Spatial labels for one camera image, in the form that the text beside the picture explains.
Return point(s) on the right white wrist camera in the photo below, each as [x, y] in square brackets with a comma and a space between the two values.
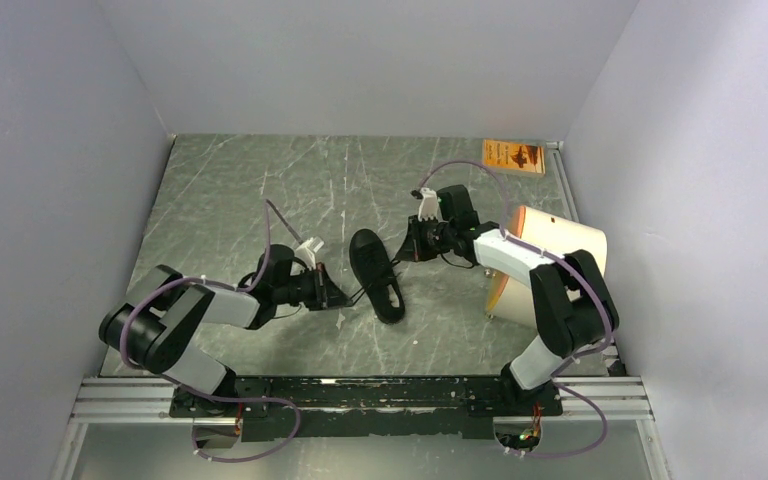
[429, 204]

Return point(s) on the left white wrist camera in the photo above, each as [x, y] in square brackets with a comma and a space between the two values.
[308, 249]

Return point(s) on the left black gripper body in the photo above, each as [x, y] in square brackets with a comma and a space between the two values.
[306, 288]

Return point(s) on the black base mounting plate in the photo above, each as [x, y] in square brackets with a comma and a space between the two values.
[269, 408]

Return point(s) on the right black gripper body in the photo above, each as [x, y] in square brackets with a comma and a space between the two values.
[441, 233]

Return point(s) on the orange book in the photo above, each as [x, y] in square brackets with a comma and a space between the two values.
[514, 157]

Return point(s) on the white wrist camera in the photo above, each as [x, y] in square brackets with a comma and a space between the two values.
[429, 204]
[308, 249]

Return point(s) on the aluminium frame rail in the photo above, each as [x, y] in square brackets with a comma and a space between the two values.
[147, 400]

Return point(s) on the black canvas shoe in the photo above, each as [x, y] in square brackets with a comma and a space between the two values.
[374, 271]

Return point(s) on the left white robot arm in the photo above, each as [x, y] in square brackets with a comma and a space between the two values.
[153, 326]

